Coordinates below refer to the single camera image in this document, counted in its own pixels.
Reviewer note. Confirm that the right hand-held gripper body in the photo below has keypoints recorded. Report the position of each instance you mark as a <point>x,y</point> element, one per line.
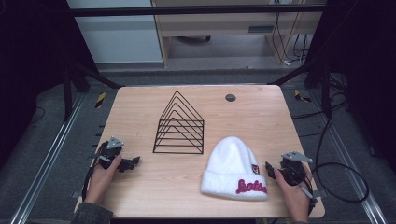
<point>292,171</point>

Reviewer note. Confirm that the person's left hand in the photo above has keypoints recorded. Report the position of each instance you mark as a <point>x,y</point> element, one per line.
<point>101,183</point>

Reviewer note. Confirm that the person's right hand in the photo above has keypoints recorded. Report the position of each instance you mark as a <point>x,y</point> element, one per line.
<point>295,199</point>

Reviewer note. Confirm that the white knit beanie hat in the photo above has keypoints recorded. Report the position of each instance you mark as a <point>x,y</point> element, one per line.
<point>230,168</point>

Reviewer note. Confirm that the aluminium floor rail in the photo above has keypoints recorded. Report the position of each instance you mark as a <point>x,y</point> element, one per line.
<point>46,158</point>
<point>351,174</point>

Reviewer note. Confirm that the white cabinet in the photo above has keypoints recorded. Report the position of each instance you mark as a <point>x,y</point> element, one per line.
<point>118,40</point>

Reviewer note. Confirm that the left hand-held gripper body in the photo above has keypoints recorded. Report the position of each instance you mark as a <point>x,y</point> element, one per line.
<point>109,151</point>

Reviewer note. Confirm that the light wooden desk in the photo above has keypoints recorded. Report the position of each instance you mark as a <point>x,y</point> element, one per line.
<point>218,25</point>

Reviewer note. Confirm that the yellow black striped tape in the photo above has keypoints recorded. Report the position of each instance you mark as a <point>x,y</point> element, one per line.
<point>100,100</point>
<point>300,96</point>

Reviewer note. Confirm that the black frame leg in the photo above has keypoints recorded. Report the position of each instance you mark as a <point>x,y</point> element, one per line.
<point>325,90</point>
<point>93,74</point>

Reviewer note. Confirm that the black horizontal frame bar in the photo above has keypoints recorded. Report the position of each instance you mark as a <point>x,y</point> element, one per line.
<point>186,11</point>

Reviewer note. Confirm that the dark curtain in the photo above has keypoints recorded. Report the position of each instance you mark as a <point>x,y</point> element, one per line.
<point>31,62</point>
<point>364,62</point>

